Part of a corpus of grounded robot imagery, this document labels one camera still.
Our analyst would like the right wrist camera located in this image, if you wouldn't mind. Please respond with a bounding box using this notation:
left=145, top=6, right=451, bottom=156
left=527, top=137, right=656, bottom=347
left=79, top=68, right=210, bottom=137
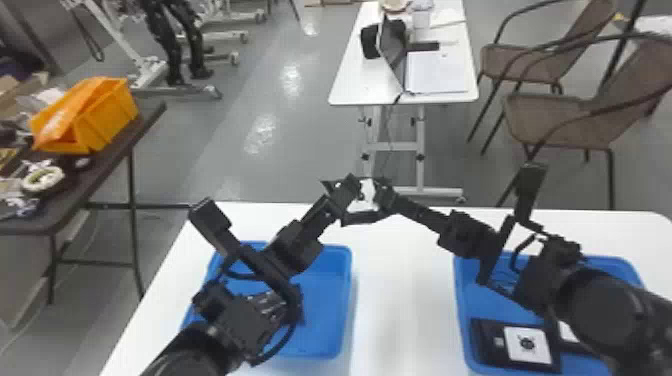
left=474, top=161, right=550, bottom=287

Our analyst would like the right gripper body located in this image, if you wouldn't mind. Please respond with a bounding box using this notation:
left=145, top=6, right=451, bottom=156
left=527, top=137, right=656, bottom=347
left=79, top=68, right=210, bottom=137
left=389, top=193, right=506, bottom=262

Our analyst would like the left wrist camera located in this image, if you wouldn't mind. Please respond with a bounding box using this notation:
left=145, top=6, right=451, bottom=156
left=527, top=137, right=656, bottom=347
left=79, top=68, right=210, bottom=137
left=187, top=197, right=305, bottom=316

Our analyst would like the grey laptop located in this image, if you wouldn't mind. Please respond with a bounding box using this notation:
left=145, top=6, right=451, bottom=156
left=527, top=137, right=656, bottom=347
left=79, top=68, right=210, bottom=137
left=378, top=14, right=470, bottom=97

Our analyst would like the blue tray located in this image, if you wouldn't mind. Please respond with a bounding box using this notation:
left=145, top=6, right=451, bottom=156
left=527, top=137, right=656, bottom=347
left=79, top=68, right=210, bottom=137
left=180, top=240, right=354, bottom=361
left=452, top=250, right=648, bottom=376

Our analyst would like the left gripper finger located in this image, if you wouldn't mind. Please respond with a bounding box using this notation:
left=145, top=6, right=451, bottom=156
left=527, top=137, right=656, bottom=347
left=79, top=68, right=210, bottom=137
left=320, top=174, right=365, bottom=212
left=340, top=207, right=392, bottom=229

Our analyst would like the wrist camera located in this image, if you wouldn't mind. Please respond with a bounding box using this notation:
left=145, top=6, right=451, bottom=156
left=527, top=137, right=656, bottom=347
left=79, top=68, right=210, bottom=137
left=474, top=161, right=550, bottom=287
left=187, top=197, right=305, bottom=316

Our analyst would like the white tape roll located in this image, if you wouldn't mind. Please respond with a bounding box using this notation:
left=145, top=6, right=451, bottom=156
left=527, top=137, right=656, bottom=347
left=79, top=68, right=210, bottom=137
left=20, top=165, right=67, bottom=196

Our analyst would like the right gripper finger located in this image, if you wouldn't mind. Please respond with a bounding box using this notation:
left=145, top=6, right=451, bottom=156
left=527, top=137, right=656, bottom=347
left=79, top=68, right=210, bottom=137
left=372, top=176, right=407, bottom=214

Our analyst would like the brown chair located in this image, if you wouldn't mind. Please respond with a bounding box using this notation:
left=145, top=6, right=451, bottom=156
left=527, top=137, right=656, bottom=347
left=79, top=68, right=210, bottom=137
left=480, top=31, right=672, bottom=211
left=466, top=0, right=621, bottom=144

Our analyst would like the dark side table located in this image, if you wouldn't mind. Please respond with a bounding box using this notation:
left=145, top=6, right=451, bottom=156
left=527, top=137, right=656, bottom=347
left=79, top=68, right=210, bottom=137
left=0, top=100, right=193, bottom=307

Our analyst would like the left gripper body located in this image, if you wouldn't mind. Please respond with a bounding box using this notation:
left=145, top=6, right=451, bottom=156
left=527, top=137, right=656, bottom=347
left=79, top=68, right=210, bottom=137
left=264, top=195, right=344, bottom=275

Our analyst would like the black cable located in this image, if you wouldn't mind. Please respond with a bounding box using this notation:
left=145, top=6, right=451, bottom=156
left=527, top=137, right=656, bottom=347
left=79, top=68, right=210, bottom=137
left=246, top=313, right=300, bottom=368

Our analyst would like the orange crate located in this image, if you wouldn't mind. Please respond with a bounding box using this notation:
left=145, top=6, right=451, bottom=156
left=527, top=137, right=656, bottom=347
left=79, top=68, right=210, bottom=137
left=28, top=76, right=141, bottom=156

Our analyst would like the white side table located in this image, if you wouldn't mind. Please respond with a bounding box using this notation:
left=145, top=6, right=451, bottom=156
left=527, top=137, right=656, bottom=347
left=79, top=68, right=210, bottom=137
left=327, top=0, right=481, bottom=205

